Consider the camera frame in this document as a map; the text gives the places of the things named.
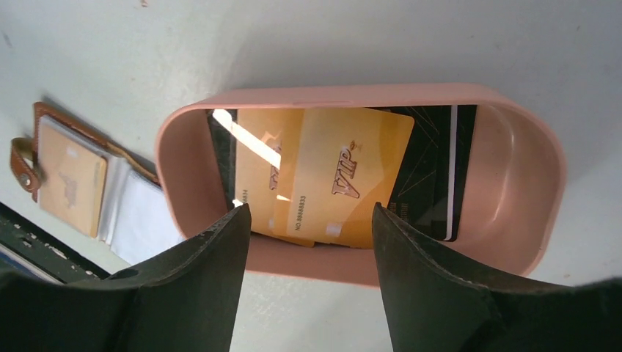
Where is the gold VIP credit card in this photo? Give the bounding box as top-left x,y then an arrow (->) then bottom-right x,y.
273,108 -> 415,249
38,125 -> 107,238

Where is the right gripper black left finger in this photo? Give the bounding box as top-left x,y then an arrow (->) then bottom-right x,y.
1,205 -> 252,351

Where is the pink oval tray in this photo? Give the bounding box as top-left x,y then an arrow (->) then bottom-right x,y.
155,83 -> 567,276

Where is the stack of striped credit cards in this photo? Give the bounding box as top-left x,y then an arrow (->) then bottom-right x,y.
208,106 -> 478,246

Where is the brown leather card holder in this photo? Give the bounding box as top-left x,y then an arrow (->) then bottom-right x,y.
10,102 -> 185,265

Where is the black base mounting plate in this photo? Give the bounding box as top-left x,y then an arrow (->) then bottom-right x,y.
1,204 -> 110,283

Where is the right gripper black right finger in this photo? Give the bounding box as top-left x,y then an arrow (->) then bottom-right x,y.
372,205 -> 621,351

